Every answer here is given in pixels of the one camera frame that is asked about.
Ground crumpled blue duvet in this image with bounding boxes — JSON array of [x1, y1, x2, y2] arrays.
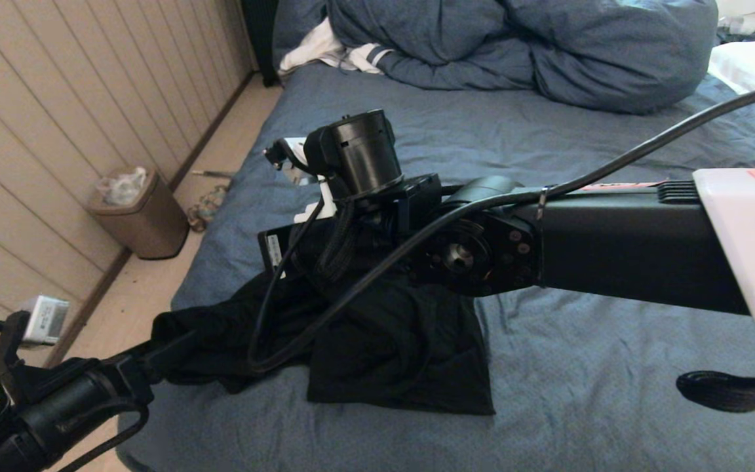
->
[[273, 0, 720, 113]]

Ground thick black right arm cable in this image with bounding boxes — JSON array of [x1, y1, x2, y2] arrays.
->
[[248, 83, 755, 374]]

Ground green patterned slippers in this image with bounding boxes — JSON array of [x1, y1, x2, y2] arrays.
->
[[187, 187, 231, 233]]

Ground black woven strap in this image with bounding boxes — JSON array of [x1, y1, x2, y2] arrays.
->
[[676, 369, 755, 414]]

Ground bronze trash bin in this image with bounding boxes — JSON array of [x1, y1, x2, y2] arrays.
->
[[87, 167, 189, 261]]

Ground white striped garment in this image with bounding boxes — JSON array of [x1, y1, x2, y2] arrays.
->
[[278, 16, 393, 74]]

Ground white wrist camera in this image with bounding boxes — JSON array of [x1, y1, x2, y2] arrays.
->
[[22, 295, 70, 346], [264, 136, 339, 224]]

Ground blue bed sheet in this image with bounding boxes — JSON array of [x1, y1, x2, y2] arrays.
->
[[115, 59, 755, 472]]

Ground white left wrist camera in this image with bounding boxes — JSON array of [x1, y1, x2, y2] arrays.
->
[[22, 295, 70, 346]]

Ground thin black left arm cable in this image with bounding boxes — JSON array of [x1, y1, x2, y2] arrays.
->
[[66, 403, 152, 472]]

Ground black bedside furniture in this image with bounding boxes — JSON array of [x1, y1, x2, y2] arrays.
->
[[241, 0, 281, 86]]

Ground black printed t-shirt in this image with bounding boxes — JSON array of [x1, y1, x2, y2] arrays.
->
[[150, 265, 496, 416]]

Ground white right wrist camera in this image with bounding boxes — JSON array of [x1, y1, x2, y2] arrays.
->
[[264, 136, 339, 224]]

